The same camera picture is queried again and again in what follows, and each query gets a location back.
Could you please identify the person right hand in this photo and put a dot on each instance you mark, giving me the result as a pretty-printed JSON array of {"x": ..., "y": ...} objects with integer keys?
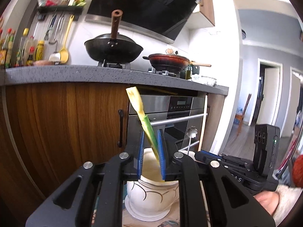
[{"x": 268, "y": 200}]

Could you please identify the wooden chopstick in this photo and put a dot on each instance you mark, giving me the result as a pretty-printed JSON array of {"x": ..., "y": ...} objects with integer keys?
[{"x": 203, "y": 123}]

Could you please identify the red brown pan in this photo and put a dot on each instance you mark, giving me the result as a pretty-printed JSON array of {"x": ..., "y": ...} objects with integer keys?
[{"x": 171, "y": 62}]

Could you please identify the stainless steel oven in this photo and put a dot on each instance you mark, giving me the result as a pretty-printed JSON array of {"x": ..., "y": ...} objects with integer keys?
[{"x": 174, "y": 115}]

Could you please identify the white ceramic utensil holder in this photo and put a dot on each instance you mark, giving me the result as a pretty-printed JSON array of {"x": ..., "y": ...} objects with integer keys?
[{"x": 150, "y": 198}]

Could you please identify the black wall shelf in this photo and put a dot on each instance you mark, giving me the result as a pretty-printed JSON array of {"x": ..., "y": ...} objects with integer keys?
[{"x": 75, "y": 10}]

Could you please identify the clear oil bottle yellow cap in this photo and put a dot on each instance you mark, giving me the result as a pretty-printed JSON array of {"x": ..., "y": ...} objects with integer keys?
[{"x": 19, "y": 53}]

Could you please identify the horse print table mat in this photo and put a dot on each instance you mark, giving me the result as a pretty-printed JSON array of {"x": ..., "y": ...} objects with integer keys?
[{"x": 171, "y": 219}]

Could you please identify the black range hood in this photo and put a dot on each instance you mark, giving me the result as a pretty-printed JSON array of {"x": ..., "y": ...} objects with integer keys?
[{"x": 160, "y": 19}]

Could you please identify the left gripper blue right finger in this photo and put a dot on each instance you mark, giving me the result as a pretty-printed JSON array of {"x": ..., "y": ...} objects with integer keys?
[{"x": 208, "y": 193}]

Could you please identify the wooden chair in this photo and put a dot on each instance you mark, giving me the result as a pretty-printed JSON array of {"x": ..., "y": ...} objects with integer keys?
[{"x": 240, "y": 116}]

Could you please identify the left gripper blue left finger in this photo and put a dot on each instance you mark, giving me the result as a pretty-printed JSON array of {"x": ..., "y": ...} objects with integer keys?
[{"x": 93, "y": 194}]

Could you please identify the silver slotted spoon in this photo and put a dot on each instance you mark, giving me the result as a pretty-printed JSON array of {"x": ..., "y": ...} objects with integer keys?
[{"x": 191, "y": 133}]

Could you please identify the yellow mustard bottle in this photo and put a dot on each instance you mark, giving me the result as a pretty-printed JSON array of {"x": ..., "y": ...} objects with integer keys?
[{"x": 39, "y": 53}]

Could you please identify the sauce bottle red cap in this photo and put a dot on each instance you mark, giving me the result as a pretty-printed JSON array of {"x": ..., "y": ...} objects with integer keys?
[{"x": 4, "y": 48}]

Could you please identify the black wok wooden handle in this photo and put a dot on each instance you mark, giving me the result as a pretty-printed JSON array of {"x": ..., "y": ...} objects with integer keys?
[{"x": 113, "y": 47}]

